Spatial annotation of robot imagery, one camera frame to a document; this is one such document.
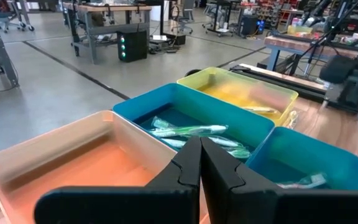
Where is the yellow plastic bin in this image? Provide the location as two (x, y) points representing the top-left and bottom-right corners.
(176, 67), (300, 127)

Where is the yellow toothbrush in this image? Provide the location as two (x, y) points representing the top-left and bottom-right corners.
(285, 109), (299, 129)
(242, 105), (282, 115)

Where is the black table clamp knob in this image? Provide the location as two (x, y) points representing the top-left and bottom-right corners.
(184, 68), (202, 78)

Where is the small yellow tray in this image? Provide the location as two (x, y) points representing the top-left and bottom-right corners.
(287, 25), (314, 35)

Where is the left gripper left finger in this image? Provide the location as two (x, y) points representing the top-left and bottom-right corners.
(34, 136), (202, 224)

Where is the orange plastic bin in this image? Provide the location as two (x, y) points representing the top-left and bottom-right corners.
(0, 110), (211, 224)

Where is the workbench with blue legs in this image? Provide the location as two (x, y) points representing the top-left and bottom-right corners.
(263, 33), (358, 73)

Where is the large teal plastic bin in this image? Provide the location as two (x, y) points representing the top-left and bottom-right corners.
(112, 82), (275, 162)

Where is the grey metal workbench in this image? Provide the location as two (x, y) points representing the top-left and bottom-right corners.
(62, 1), (154, 65)

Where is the small teal plastic bin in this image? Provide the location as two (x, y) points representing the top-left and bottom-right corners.
(246, 126), (358, 191)

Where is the black office chair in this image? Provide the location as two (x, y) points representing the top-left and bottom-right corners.
(171, 0), (196, 35)

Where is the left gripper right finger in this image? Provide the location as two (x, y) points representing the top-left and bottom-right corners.
(201, 138), (358, 224)

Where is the red toothbrush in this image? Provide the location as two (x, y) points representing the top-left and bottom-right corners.
(277, 172), (328, 190)

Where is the black computer tower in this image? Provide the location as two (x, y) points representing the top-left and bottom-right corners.
(116, 29), (149, 63)
(240, 14), (265, 37)

